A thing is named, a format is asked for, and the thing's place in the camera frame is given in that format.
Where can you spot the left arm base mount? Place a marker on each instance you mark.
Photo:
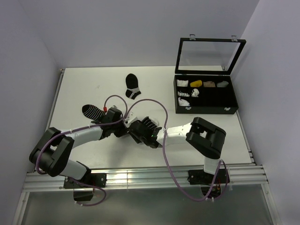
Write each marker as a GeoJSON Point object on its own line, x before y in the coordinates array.
{"type": "Point", "coordinates": [85, 188]}

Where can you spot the white rolled sock bottom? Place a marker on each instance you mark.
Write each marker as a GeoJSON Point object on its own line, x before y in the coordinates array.
{"type": "Point", "coordinates": [183, 102]}

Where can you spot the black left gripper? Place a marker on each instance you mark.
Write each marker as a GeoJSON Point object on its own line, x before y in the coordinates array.
{"type": "Point", "coordinates": [123, 131]}

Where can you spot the grey rolled sock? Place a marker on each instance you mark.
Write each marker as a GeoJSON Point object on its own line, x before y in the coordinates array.
{"type": "Point", "coordinates": [222, 84]}

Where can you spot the aluminium frame rail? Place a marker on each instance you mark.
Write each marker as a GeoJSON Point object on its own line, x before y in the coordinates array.
{"type": "Point", "coordinates": [142, 178]}

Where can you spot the white rolled sock middle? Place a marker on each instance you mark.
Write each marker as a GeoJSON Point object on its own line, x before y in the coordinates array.
{"type": "Point", "coordinates": [182, 94]}

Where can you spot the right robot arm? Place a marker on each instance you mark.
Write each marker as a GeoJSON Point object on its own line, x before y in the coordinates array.
{"type": "Point", "coordinates": [205, 137]}

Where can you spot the white rolled sock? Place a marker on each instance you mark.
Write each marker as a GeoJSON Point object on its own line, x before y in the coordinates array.
{"type": "Point", "coordinates": [183, 102]}
{"type": "Point", "coordinates": [182, 83]}
{"type": "Point", "coordinates": [182, 94]}

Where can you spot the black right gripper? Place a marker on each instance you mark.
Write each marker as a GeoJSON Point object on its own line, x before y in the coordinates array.
{"type": "Point", "coordinates": [138, 140]}

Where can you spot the tan rolled sock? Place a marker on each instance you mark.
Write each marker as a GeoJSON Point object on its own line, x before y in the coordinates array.
{"type": "Point", "coordinates": [209, 84]}

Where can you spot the black compartment storage box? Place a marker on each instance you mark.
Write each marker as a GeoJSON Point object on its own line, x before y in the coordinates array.
{"type": "Point", "coordinates": [210, 100]}

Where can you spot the black sock with striped cuff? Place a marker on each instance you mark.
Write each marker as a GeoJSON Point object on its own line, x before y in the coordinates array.
{"type": "Point", "coordinates": [132, 90]}

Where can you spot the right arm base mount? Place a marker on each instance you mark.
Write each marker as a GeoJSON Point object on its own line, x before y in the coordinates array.
{"type": "Point", "coordinates": [199, 177]}

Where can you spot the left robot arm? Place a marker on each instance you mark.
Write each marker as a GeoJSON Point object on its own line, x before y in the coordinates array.
{"type": "Point", "coordinates": [51, 154]}

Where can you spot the white rolled sock top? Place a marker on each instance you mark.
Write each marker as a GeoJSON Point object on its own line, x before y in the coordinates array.
{"type": "Point", "coordinates": [182, 83]}

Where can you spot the yellow rolled sock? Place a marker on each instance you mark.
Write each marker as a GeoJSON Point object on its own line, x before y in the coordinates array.
{"type": "Point", "coordinates": [196, 84]}

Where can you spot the black pinstriped sock white toe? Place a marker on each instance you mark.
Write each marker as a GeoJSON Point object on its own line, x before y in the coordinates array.
{"type": "Point", "coordinates": [150, 123]}

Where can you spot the glass box lid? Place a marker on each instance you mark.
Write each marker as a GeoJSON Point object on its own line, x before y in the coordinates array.
{"type": "Point", "coordinates": [208, 56]}

